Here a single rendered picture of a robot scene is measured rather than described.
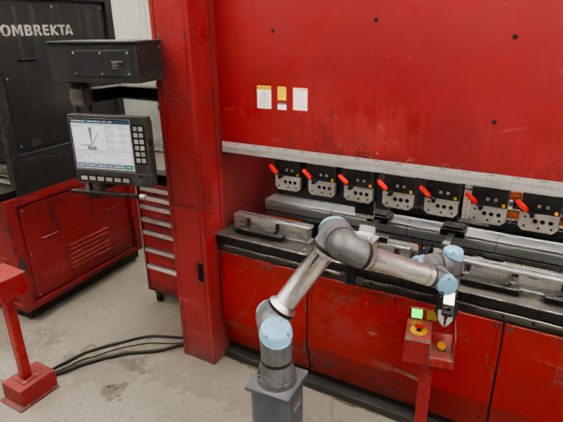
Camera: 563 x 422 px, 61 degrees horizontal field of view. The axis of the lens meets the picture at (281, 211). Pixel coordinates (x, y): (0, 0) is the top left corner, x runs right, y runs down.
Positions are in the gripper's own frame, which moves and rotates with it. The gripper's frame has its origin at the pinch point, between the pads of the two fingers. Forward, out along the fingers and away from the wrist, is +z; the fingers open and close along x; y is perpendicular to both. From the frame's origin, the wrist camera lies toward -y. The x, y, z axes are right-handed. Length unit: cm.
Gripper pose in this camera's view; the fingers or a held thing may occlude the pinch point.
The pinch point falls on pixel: (444, 325)
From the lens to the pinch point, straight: 214.5
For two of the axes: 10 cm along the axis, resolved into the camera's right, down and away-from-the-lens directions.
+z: 0.4, 9.0, 4.3
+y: 3.2, -4.2, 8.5
